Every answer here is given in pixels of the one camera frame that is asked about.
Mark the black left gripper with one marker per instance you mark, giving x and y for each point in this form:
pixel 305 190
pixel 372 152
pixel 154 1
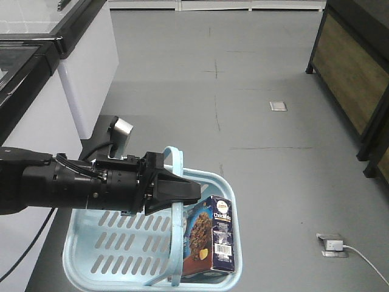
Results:
pixel 138 184

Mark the blue chocolate cookie box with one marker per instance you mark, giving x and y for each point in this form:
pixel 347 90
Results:
pixel 208 239

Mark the light blue plastic basket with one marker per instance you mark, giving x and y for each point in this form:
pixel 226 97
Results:
pixel 107 251

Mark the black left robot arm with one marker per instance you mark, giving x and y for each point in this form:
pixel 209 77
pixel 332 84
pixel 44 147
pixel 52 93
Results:
pixel 33 179

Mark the metal floor outlet plate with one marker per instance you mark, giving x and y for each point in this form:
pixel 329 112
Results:
pixel 278 106

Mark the far white chest freezer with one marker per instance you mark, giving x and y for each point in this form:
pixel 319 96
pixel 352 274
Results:
pixel 83 35

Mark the white chest freezer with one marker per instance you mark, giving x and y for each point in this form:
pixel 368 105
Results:
pixel 35 115
pixel 83 35

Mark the near white chest freezer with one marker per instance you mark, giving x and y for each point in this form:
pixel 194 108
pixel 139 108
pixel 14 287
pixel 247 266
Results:
pixel 35 115

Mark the open floor power socket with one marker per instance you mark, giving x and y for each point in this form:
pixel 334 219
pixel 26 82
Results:
pixel 332 245

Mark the white store shelving unit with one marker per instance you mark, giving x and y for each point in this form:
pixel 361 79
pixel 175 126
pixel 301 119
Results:
pixel 219 5

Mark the black wooden produce stand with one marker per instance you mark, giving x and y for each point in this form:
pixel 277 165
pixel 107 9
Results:
pixel 350 55

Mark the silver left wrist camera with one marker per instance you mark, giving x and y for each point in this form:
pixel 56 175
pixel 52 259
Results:
pixel 114 136

